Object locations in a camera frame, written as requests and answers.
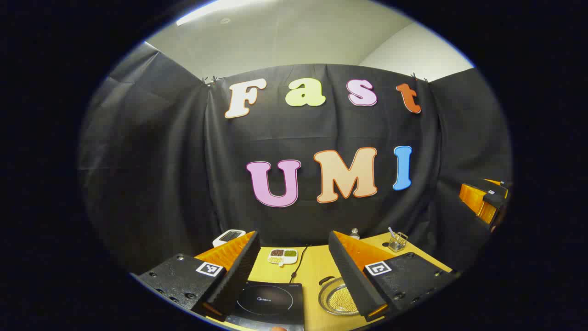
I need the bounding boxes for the black power cable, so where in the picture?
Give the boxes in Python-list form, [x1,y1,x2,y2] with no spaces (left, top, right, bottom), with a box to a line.
[289,245,312,284]

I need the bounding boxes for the white divided dish of beans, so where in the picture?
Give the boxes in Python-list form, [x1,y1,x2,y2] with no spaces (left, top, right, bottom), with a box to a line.
[268,249,298,267]

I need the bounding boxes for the heap of yellow soybeans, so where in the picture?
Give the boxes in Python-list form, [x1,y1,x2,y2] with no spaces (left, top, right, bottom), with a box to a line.
[332,287,360,314]

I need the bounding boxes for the white toaster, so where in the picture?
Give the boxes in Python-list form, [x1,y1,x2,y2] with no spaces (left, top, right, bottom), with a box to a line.
[212,229,246,248]

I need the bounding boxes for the steel pot with black handle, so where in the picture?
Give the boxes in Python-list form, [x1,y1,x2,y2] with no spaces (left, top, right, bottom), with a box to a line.
[318,276,363,316]

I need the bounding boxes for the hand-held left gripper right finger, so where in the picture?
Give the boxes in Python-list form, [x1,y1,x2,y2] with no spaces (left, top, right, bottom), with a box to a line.
[328,231,460,322]

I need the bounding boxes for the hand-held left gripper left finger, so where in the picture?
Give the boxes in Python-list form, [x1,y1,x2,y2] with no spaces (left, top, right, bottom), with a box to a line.
[136,230,261,322]

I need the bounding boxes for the black induction cooktop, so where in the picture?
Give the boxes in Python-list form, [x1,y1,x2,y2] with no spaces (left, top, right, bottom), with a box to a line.
[225,282,305,331]

